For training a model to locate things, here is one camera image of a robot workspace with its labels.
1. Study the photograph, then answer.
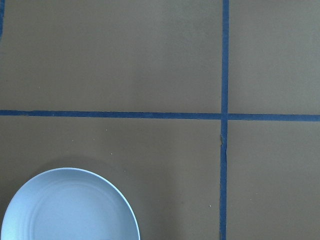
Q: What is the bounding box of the light blue plate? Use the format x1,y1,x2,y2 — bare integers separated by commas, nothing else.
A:
0,167,141,240

